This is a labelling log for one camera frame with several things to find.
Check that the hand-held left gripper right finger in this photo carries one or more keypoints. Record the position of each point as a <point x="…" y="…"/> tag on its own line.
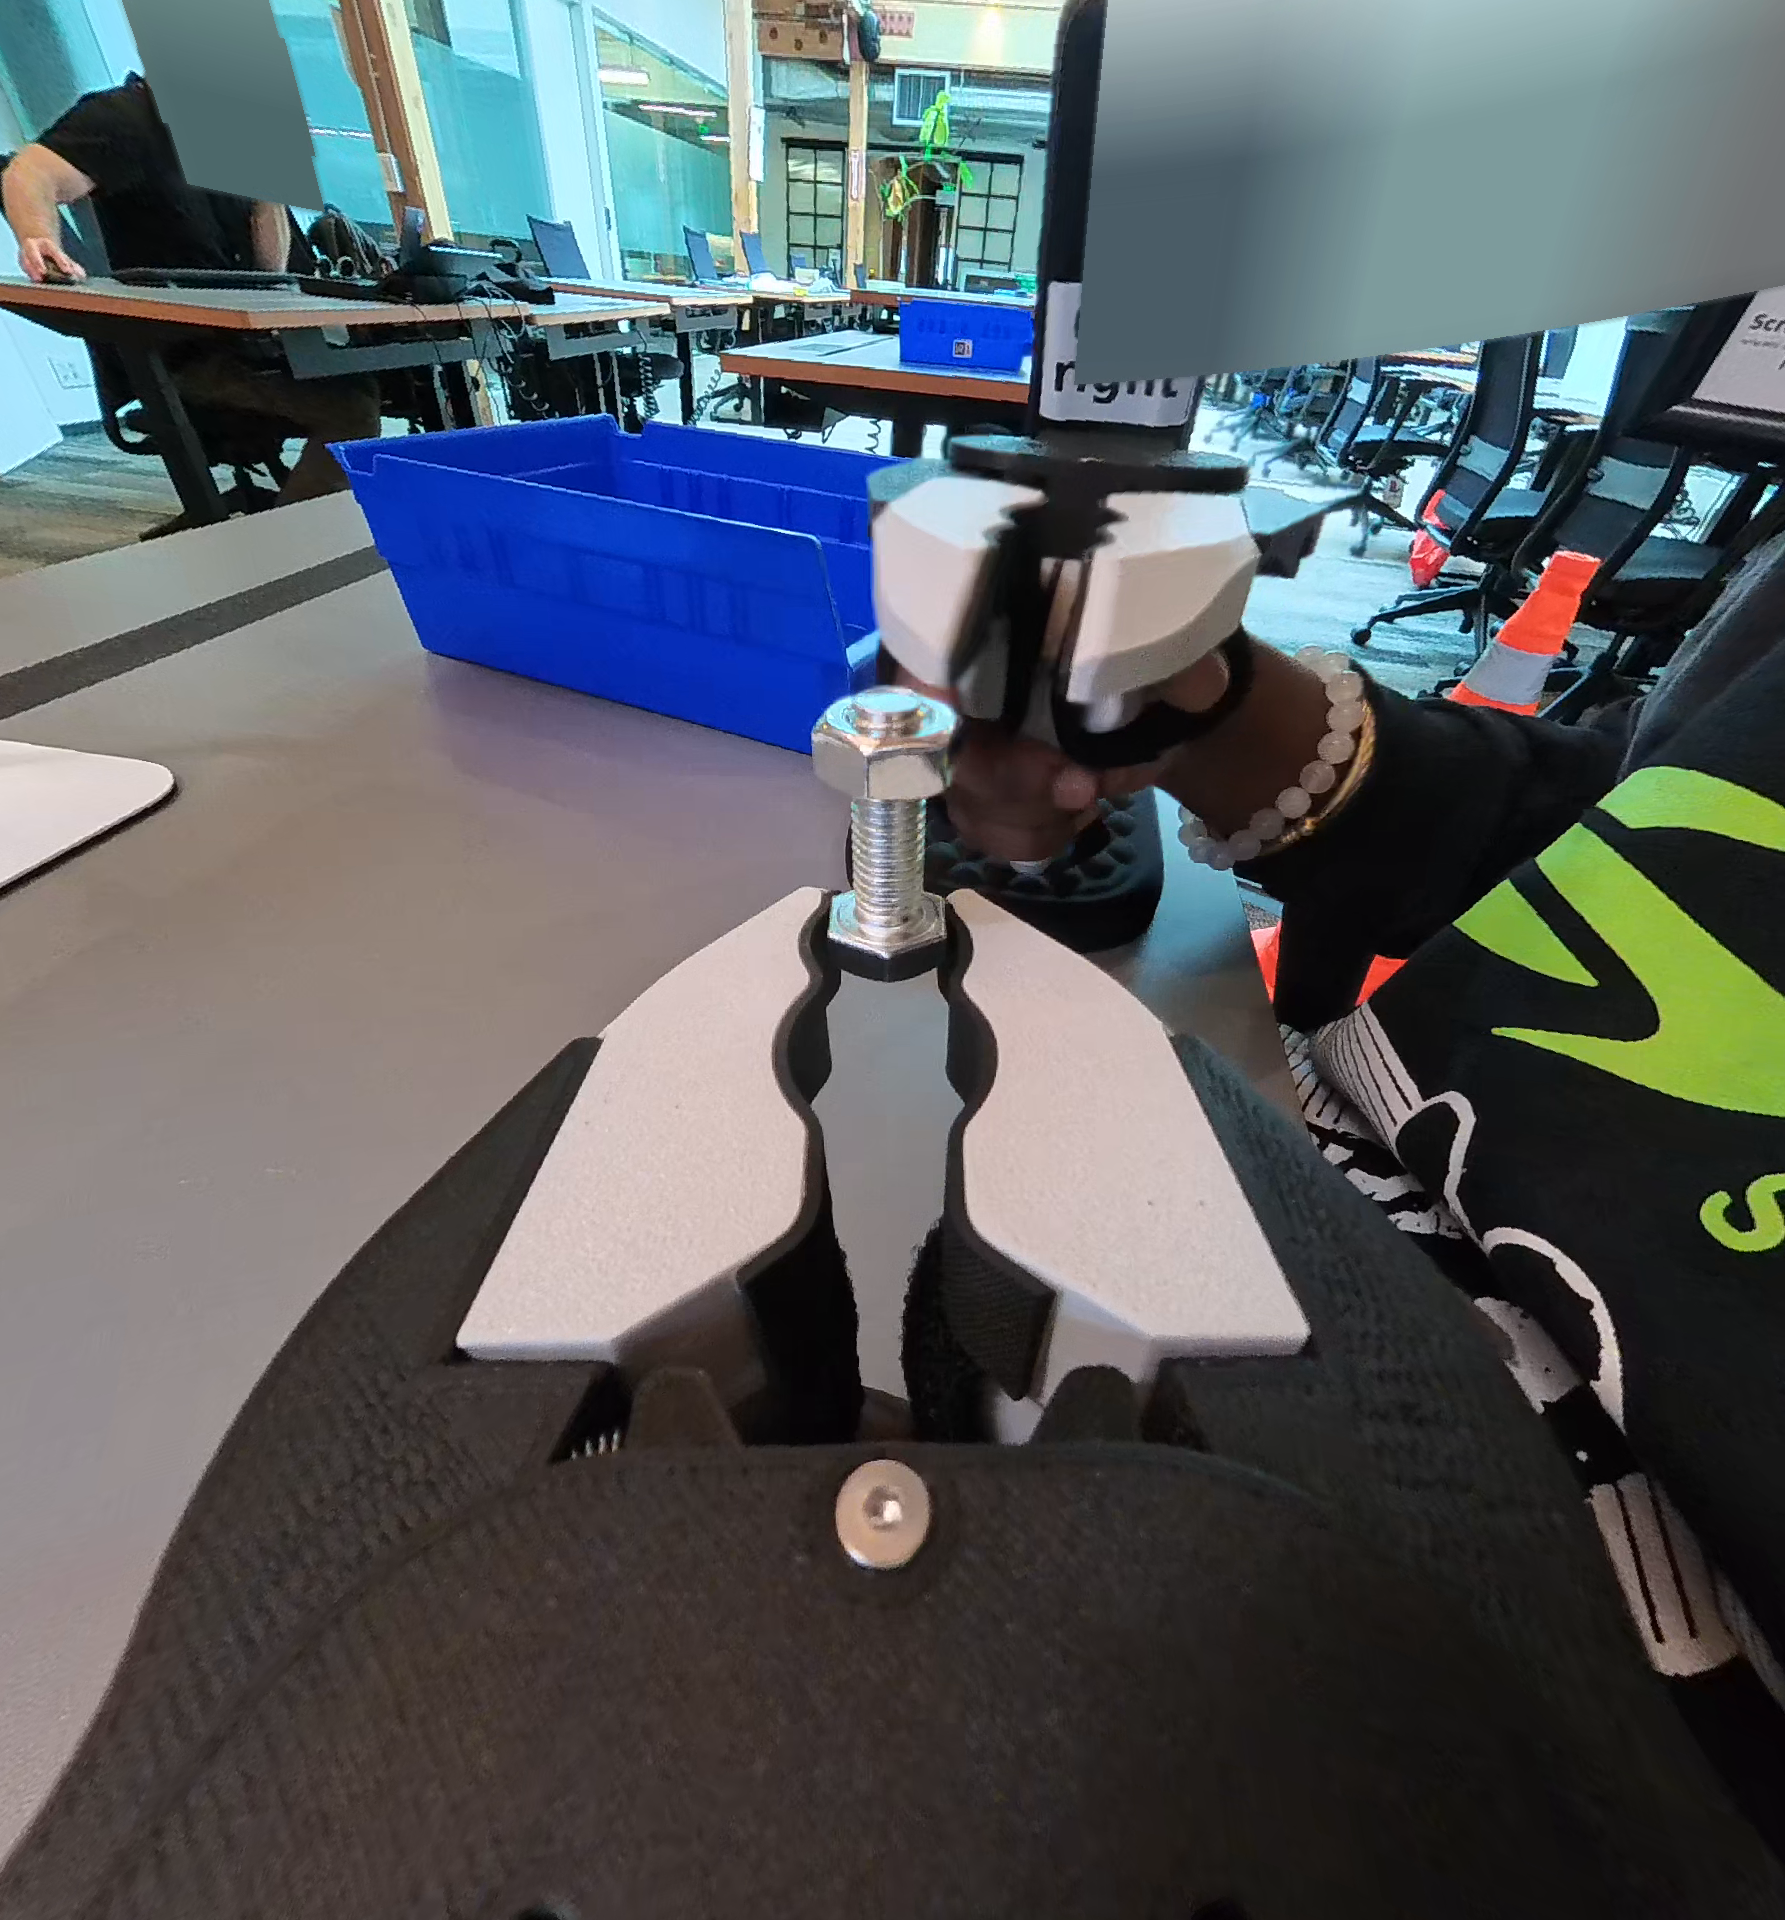
<point x="1117" y="1171"/>

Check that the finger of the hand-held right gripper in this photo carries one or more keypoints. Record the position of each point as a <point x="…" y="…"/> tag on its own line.
<point x="930" y="585"/>
<point x="1177" y="585"/>

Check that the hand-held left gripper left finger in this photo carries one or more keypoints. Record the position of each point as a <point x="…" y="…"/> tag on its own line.
<point x="639" y="1171"/>

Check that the steel hex nut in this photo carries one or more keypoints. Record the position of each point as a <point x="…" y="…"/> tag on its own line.
<point x="894" y="765"/>

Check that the steel hex bolt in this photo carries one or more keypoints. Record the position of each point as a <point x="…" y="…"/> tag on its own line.
<point x="888" y="857"/>

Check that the person's right forearm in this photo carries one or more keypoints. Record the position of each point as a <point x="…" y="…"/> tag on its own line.
<point x="1433" y="840"/>

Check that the person's right hand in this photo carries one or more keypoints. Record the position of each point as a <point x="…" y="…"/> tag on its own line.
<point x="1027" y="802"/>

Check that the blue plastic bin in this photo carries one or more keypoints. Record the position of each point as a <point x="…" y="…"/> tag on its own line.
<point x="968" y="334"/>
<point x="577" y="602"/>

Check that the wood-topped office desk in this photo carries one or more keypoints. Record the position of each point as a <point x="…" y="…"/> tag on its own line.
<point x="308" y="307"/>
<point x="831" y="362"/>

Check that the black white patterned pants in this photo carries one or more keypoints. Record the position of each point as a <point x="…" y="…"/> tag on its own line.
<point x="1372" y="1080"/>

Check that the black honeycomb wrist rest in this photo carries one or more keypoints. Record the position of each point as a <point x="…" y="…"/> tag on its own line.
<point x="1103" y="892"/>

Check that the green hanging plant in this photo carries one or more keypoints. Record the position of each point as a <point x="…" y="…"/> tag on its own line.
<point x="934" y="142"/>

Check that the row of black office chairs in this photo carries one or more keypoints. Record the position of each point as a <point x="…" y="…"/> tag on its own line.
<point x="1509" y="451"/>

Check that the black backpack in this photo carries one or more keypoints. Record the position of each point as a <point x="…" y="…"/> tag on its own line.
<point x="344" y="241"/>

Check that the white poster stand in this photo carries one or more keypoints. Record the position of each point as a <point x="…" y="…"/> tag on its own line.
<point x="24" y="818"/>

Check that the black keyboard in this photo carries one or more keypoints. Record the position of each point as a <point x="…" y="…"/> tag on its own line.
<point x="203" y="278"/>

